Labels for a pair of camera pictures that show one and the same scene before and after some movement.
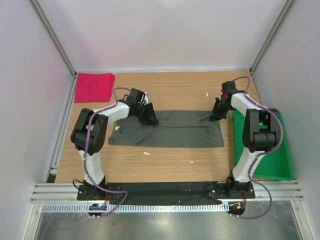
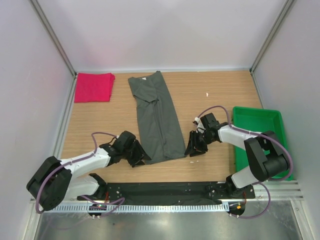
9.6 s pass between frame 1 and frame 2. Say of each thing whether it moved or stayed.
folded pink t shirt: stayed
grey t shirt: moved
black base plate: stayed
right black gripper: moved
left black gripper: moved
